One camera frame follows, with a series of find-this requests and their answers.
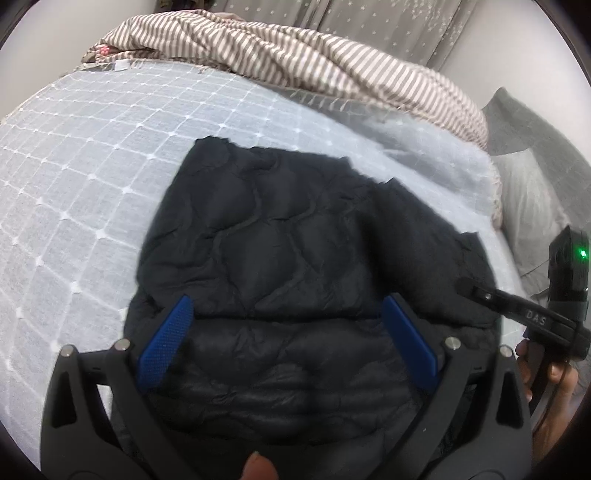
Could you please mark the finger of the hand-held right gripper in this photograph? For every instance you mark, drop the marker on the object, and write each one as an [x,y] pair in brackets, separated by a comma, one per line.
[503,301]

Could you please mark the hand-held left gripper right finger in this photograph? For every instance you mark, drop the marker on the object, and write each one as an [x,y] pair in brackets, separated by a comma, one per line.
[411,344]

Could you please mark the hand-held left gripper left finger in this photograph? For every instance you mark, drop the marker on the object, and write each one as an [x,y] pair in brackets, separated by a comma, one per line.
[166,344]

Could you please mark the black quilted puffer jacket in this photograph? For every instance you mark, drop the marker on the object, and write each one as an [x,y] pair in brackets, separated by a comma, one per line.
[286,230]

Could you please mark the person's right hand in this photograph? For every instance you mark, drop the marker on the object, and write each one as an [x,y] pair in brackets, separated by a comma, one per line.
[561,397]

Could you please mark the person's left hand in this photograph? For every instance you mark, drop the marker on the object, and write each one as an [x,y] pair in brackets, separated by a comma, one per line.
[259,468]

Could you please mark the grey pillow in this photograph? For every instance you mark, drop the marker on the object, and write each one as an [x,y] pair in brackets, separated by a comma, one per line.
[526,207]

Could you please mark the grey checked bedspread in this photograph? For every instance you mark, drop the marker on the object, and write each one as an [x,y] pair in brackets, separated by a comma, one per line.
[92,184]

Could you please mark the grey star-print curtain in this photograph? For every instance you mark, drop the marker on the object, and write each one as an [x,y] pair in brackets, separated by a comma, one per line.
[392,27]

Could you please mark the brown striped duvet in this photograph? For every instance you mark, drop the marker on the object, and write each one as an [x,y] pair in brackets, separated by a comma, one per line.
[300,60]

